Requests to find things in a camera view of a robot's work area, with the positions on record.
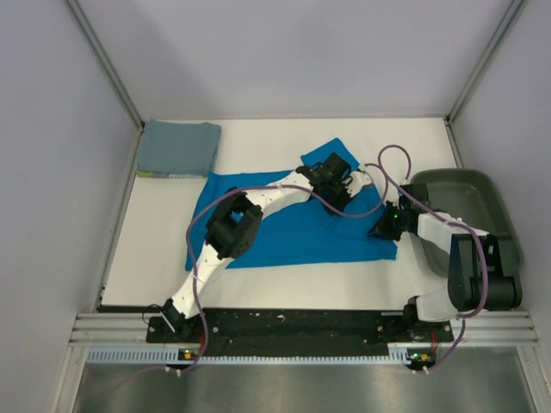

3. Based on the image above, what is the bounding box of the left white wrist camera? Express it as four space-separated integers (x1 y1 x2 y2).
343 164 374 199

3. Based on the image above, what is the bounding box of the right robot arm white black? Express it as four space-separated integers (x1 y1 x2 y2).
368 184 523 341

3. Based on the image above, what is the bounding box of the bright blue t shirt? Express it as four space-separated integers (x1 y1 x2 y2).
189 138 397 268

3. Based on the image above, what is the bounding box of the aluminium corner post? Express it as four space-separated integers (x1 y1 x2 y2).
445 0 529 124
64 0 145 130

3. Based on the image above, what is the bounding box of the folded shirt with green print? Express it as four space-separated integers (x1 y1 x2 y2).
136 170 204 179

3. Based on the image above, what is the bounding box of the right aluminium corner post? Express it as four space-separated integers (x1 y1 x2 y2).
445 0 529 124

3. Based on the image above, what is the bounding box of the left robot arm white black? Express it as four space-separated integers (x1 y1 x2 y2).
161 153 372 342

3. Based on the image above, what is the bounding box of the grey slotted cable duct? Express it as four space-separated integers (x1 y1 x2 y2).
86 341 430 367

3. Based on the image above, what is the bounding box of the dark green plastic bin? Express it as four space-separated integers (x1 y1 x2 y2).
411 169 524 265

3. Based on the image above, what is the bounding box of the left aluminium corner post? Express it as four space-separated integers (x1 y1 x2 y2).
64 0 145 130

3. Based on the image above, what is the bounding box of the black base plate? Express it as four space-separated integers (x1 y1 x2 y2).
146 308 453 348

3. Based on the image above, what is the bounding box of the folded grey-blue t shirt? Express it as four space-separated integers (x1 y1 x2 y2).
137 120 221 177

